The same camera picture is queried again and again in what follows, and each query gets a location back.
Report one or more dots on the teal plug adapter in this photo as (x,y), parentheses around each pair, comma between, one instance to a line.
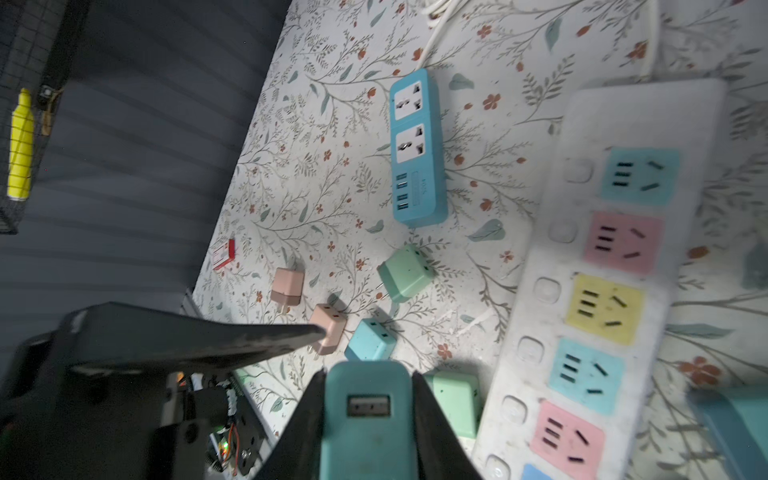
(368,426)

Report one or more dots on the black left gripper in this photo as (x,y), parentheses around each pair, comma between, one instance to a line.
(100,403)

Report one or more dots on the pink cube adapter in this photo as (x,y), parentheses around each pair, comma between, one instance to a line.
(333,322)

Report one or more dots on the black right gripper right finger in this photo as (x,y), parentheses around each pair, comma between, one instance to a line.
(439,453)

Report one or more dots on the pink plug adapter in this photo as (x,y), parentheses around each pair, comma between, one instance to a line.
(287,288)

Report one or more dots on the long white multicolour power strip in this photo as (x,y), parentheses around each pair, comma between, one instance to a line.
(598,281)

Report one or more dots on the black wire basket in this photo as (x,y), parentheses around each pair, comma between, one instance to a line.
(39,40)

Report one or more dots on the light green plug adapter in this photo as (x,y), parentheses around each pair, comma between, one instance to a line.
(458,395)

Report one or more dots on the red white card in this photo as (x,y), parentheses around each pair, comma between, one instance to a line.
(223,255)

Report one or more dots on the yellow marker pen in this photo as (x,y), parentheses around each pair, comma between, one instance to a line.
(21,148)

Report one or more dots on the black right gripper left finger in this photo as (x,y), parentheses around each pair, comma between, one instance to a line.
(297,452)

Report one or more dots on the teal cube adapter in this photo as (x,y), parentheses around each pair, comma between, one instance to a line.
(370,342)

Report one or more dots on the blue power strip with USB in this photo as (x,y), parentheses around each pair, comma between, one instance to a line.
(419,188)

